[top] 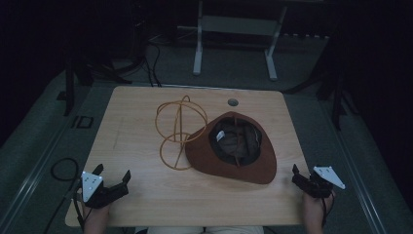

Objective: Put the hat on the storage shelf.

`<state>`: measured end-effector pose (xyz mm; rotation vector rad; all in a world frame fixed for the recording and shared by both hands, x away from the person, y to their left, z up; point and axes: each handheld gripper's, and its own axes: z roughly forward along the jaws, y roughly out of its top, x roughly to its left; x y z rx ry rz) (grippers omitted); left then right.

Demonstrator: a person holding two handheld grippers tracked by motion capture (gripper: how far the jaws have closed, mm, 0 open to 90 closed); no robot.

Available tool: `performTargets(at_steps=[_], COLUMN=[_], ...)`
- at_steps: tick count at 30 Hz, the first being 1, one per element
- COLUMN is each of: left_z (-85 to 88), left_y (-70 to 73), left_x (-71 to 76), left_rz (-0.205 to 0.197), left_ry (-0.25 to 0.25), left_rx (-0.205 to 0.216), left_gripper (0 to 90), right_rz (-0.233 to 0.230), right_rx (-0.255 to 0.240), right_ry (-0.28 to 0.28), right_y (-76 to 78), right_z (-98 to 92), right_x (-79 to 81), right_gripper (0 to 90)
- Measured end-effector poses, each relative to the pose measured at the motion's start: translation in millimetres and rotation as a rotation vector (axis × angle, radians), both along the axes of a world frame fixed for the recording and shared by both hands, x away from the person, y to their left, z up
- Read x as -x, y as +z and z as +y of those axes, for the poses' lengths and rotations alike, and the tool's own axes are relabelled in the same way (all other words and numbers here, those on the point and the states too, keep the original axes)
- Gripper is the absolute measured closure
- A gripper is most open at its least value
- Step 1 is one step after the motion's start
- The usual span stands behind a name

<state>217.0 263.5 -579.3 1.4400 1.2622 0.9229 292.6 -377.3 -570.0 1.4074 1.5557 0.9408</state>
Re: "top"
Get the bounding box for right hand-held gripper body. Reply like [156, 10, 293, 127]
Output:
[291, 166, 346, 200]

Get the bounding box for brown felt hat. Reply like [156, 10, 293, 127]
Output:
[184, 110, 278, 185]

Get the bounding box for person's right hand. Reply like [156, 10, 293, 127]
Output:
[302, 190, 336, 228]

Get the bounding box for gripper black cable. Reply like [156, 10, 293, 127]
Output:
[320, 190, 336, 228]
[43, 181, 86, 234]

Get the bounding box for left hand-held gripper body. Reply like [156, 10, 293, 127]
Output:
[77, 171, 130, 210]

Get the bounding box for black floor socket frame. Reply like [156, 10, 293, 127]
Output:
[70, 114, 95, 130]

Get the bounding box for black cable loop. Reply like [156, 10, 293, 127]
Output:
[50, 157, 80, 182]

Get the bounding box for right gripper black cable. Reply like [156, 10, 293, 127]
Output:
[320, 190, 336, 228]

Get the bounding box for gold wire hat stand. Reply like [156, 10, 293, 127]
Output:
[154, 95, 209, 172]

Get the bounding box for black floor cables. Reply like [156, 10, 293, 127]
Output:
[143, 33, 164, 89]

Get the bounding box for black metal stand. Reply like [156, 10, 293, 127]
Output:
[56, 19, 147, 117]
[282, 28, 359, 132]

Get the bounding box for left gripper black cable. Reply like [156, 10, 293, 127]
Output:
[43, 181, 86, 234]

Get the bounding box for person's left hand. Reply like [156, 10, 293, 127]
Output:
[82, 202, 110, 234]

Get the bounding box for white metal desk frame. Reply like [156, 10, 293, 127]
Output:
[176, 0, 289, 82]

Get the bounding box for person's legs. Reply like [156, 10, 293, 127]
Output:
[133, 225, 266, 234]

